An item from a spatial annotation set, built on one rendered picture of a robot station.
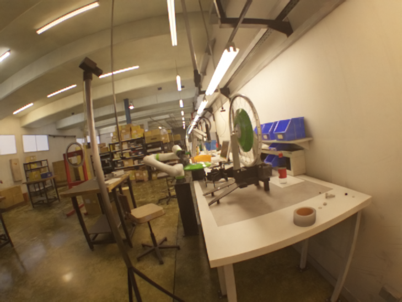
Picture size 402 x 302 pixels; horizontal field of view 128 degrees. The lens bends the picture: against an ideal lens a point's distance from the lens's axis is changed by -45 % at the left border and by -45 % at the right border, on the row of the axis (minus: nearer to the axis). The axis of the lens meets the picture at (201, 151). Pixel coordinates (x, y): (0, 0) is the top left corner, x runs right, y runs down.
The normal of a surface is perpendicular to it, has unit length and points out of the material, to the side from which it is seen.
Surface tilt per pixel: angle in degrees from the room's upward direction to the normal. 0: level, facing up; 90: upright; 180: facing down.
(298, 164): 90
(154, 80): 90
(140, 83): 90
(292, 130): 93
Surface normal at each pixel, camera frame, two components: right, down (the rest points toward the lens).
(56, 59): 0.08, 0.07
